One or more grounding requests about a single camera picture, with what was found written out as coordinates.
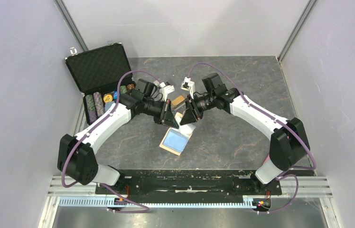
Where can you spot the green poker chip stack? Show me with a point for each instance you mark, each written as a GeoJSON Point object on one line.
{"type": "Point", "coordinates": [90, 103]}

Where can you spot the yellow dealer chip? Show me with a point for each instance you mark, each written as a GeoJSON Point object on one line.
{"type": "Point", "coordinates": [108, 98]}

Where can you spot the blue playing card deck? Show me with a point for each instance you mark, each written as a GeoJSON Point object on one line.
{"type": "Point", "coordinates": [109, 106]}

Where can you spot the clear acrylic card stand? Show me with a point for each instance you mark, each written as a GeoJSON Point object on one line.
{"type": "Point", "coordinates": [176, 95]}

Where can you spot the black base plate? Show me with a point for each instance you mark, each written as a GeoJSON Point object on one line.
{"type": "Point", "coordinates": [193, 186]}

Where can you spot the beige leather card holder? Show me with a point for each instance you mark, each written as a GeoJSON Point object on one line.
{"type": "Point", "coordinates": [175, 140]}

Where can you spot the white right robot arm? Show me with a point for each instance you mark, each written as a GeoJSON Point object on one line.
{"type": "Point", "coordinates": [288, 140]}

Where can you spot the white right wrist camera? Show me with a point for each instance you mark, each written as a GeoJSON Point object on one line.
{"type": "Point", "coordinates": [188, 85]}

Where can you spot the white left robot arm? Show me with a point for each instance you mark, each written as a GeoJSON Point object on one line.
{"type": "Point", "coordinates": [76, 157]}

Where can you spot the gold credit card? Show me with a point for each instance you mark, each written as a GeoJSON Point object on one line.
{"type": "Point", "coordinates": [177, 102]}

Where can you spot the orange black poker chip stack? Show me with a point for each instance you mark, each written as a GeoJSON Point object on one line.
{"type": "Point", "coordinates": [130, 87]}

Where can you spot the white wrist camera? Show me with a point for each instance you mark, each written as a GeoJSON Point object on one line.
{"type": "Point", "coordinates": [165, 88]}
{"type": "Point", "coordinates": [188, 85]}

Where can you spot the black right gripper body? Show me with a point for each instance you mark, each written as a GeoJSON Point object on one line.
{"type": "Point", "coordinates": [202, 103]}

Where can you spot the black poker chip case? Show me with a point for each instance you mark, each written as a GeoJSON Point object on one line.
{"type": "Point", "coordinates": [98, 70]}

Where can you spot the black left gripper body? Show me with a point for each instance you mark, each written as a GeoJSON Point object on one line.
{"type": "Point", "coordinates": [157, 110]}

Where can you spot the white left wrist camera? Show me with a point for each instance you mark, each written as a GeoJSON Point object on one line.
{"type": "Point", "coordinates": [165, 88]}

